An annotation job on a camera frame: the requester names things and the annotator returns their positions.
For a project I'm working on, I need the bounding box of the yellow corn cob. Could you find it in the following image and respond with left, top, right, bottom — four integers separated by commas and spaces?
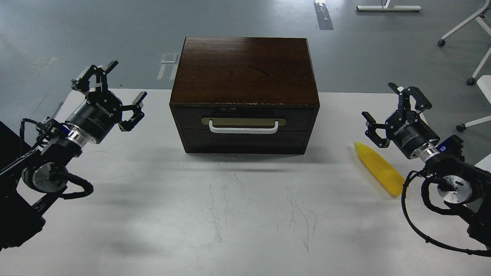
354, 141, 405, 196

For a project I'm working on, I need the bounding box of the white rolling chair base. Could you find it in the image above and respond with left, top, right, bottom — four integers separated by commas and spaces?
438, 0, 491, 132

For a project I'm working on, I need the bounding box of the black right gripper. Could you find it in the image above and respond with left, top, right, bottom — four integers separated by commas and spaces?
361, 82, 440, 159

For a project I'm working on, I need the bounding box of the dark wooden drawer cabinet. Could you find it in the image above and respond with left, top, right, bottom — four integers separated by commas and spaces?
170, 37, 320, 155

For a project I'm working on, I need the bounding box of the white table leg base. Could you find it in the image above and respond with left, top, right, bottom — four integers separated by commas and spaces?
356, 0, 422, 12

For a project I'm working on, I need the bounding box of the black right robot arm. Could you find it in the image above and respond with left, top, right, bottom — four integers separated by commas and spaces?
362, 82, 490, 257

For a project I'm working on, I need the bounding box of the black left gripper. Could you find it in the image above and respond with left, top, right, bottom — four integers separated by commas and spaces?
64, 60, 148, 145

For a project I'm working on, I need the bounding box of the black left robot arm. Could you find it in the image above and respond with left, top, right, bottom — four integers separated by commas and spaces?
0, 61, 147, 249

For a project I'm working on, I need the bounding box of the dark wooden drawer with handle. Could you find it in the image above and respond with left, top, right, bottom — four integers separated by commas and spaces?
174, 108, 313, 131

